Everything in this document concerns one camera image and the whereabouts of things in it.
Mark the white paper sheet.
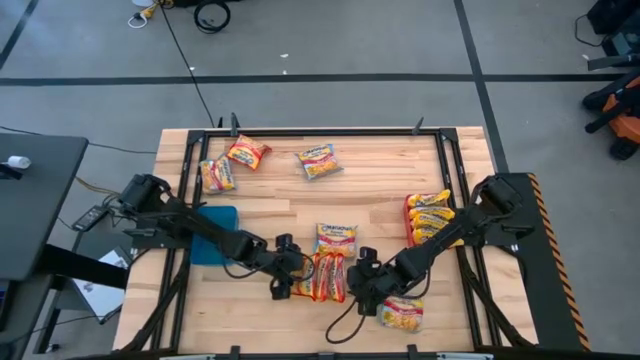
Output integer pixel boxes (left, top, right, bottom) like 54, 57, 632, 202
74, 247, 129, 319

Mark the black aluminium table frame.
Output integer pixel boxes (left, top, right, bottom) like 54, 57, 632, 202
119, 127, 536, 359

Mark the translucent yellow plastic bin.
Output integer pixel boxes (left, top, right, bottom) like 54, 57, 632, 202
291, 251, 348, 305

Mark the long black floor cable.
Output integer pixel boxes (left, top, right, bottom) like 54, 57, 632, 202
158, 0, 217, 129

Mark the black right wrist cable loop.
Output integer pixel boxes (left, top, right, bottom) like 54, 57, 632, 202
325, 298, 369, 345

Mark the black desk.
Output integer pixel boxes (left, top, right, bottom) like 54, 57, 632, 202
0, 133, 90, 282

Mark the orange and black machine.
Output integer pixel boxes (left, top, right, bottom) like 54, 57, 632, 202
582, 69, 640, 161

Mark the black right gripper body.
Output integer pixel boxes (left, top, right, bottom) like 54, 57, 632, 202
346, 245, 401, 317

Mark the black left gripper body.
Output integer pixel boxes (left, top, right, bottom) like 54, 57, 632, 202
263, 232, 307, 302

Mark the black equipment case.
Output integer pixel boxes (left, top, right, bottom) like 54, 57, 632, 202
587, 0, 640, 56

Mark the yellow power plug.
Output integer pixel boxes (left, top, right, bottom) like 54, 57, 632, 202
142, 0, 174, 16

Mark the blue plastic bin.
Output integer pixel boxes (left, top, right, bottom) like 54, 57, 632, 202
190, 205, 240, 267

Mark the red plastic bin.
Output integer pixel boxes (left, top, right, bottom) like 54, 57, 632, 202
402, 192, 465, 250

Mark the coiled black cable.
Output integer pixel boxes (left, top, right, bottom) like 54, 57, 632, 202
193, 0, 232, 35

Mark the black platform with hazard stripe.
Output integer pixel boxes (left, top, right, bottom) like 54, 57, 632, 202
494, 172, 591, 351

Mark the yellow noodle packet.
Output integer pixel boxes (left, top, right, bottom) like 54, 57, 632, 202
378, 294, 425, 334

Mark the black power adapter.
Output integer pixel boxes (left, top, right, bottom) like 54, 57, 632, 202
72, 204, 109, 232

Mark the thin black floor cable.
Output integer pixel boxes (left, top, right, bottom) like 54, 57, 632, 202
0, 124, 159, 155

